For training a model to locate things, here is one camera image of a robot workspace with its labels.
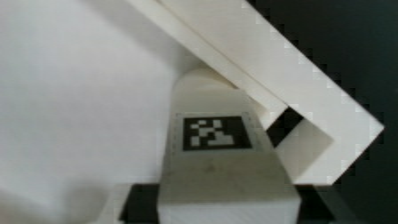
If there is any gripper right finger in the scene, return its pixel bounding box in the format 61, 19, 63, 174
297, 185, 368, 224

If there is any white square tabletop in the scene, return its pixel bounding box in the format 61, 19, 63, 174
0, 0, 207, 224

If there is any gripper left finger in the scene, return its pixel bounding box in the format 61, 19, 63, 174
88, 181, 166, 224

